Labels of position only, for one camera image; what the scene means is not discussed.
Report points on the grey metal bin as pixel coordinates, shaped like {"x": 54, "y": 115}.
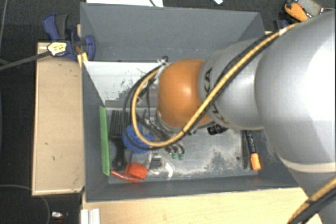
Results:
{"x": 126, "y": 34}

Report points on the black brush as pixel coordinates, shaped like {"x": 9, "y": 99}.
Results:
{"x": 117, "y": 123}

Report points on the red plastic tool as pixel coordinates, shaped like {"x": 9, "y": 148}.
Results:
{"x": 136, "y": 171}

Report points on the pale wood flat board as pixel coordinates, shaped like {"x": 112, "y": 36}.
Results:
{"x": 57, "y": 123}

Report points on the black cylinder on white bracket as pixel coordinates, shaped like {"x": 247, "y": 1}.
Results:
{"x": 216, "y": 129}

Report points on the green flat block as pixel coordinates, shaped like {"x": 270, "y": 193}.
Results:
{"x": 105, "y": 144}

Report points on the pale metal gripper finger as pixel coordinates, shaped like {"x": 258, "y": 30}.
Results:
{"x": 156, "y": 162}
{"x": 168, "y": 171}

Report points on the blue round object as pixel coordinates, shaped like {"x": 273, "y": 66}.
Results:
{"x": 129, "y": 139}

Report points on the black and orange marker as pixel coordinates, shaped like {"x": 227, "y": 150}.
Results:
{"x": 253, "y": 157}

